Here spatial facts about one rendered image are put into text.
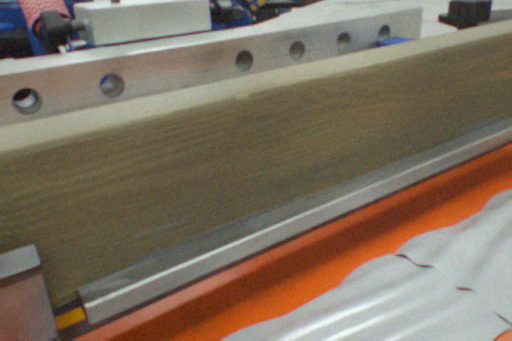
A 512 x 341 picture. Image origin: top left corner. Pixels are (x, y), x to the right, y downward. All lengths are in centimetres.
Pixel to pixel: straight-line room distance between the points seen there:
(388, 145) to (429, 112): 4
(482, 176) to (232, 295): 22
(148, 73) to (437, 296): 30
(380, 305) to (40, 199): 15
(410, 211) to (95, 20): 32
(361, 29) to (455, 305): 40
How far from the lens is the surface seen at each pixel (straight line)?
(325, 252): 28
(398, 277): 26
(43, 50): 69
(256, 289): 25
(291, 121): 23
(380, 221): 31
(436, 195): 35
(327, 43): 54
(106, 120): 19
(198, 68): 45
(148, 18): 49
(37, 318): 20
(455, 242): 28
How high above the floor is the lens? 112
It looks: 23 degrees down
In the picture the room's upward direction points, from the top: 3 degrees counter-clockwise
